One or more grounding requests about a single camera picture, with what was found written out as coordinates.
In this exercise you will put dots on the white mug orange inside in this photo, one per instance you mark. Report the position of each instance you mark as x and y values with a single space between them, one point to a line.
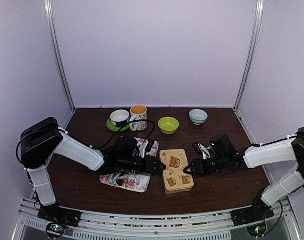
138 116

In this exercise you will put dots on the green saucer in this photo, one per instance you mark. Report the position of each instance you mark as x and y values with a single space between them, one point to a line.
113 128

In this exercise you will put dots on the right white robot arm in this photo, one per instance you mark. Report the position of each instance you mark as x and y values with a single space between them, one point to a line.
290 148

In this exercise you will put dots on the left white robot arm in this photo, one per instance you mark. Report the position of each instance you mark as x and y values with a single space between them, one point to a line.
46 138

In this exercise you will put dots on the light blue bowl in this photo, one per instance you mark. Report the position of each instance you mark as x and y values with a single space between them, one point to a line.
198 116

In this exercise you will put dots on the floral rectangular tray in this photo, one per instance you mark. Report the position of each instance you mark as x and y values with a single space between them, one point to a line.
133 181

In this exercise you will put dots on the right aluminium frame post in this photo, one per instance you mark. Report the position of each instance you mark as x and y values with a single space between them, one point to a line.
256 30

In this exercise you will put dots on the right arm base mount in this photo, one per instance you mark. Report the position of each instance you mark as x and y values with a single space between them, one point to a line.
255 213

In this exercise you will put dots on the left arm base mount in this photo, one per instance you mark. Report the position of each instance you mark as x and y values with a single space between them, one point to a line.
62 216

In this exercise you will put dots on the green bowl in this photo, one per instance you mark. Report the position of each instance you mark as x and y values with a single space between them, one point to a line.
168 125

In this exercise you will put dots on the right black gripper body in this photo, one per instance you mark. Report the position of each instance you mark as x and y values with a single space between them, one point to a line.
209 169

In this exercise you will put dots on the aluminium frame post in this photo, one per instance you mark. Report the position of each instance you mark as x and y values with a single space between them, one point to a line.
256 30
57 53

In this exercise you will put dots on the left aluminium frame post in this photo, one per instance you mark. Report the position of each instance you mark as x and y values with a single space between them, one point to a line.
57 53

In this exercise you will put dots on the front aluminium rail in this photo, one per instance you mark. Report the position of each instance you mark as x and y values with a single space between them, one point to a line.
216 225

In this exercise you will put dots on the dark round chocolate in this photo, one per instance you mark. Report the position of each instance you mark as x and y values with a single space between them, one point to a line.
120 182

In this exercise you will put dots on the tan chocolate tin box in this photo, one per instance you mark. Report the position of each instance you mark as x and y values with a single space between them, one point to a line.
178 190

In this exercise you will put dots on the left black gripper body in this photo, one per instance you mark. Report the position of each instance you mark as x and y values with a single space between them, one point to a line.
126 164

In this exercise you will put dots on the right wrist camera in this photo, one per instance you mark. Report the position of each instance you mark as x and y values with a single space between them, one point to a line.
203 150

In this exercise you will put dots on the white cup with dark band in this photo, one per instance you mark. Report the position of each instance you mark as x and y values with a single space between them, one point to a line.
119 118

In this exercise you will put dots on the bear print tin lid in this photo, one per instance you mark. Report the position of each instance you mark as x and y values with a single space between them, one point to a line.
174 177

